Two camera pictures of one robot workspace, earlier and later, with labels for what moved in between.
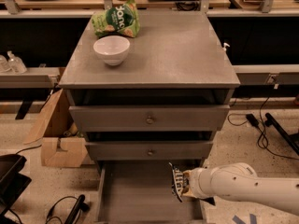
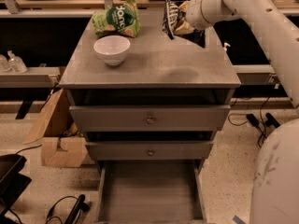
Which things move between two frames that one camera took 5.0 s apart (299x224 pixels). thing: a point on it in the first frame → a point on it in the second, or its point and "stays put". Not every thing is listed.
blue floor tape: (238, 220) stays put
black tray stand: (12, 183) stays put
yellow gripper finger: (187, 174) → (184, 5)
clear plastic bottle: (16, 63) stays put
